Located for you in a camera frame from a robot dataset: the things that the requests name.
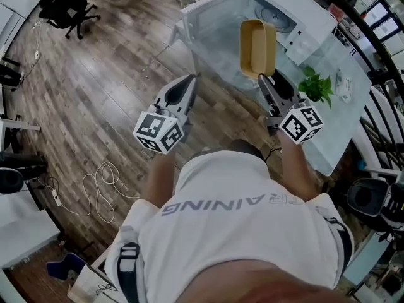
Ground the black office chair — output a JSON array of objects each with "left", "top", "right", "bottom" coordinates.
[{"left": 37, "top": 0, "right": 102, "bottom": 40}]

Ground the black curved railing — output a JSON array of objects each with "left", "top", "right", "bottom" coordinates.
[{"left": 311, "top": 0, "right": 404, "bottom": 86}]

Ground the white microwave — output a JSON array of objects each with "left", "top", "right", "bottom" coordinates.
[{"left": 170, "top": 0, "right": 337, "bottom": 66}]

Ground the white desk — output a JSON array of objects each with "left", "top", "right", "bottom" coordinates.
[{"left": 0, "top": 193, "right": 61, "bottom": 268}]

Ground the grey harness strap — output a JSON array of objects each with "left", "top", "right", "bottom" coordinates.
[
  {"left": 116, "top": 241, "right": 142, "bottom": 303},
  {"left": 314, "top": 206, "right": 355, "bottom": 283}
]

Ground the white plastic packet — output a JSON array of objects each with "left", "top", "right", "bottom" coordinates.
[{"left": 333, "top": 69, "right": 355, "bottom": 104}]

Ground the person's black shoe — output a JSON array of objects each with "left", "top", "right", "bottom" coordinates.
[{"left": 229, "top": 138, "right": 265, "bottom": 162}]

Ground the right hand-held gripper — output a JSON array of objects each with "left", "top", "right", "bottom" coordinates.
[{"left": 256, "top": 69, "right": 326, "bottom": 146}]

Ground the tan food container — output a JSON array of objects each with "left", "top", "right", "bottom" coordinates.
[{"left": 239, "top": 18, "right": 278, "bottom": 77}]

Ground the person's right forearm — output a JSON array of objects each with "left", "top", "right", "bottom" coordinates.
[{"left": 276, "top": 133, "right": 323, "bottom": 202}]

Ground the person's left forearm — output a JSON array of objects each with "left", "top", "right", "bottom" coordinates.
[{"left": 143, "top": 151, "right": 178, "bottom": 204}]

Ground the person's white T-shirt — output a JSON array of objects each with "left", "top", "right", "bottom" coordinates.
[{"left": 103, "top": 149, "right": 355, "bottom": 303}]

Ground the white coiled cable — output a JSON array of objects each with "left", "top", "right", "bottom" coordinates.
[{"left": 58, "top": 161, "right": 141, "bottom": 224}]

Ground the white cardboard box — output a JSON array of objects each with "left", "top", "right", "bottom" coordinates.
[{"left": 67, "top": 263, "right": 118, "bottom": 303}]

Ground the green potted plant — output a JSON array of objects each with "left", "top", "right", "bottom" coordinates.
[{"left": 297, "top": 66, "right": 335, "bottom": 109}]

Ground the glass microwave turntable plate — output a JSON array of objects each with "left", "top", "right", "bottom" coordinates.
[{"left": 253, "top": 2, "right": 290, "bottom": 28}]

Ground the black round bin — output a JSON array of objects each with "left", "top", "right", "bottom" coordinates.
[{"left": 0, "top": 167, "right": 25, "bottom": 194}]

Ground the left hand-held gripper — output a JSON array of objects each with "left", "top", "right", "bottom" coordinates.
[{"left": 132, "top": 72, "right": 202, "bottom": 155}]

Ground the black waste bin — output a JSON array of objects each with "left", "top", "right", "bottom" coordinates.
[{"left": 346, "top": 177, "right": 389, "bottom": 218}]

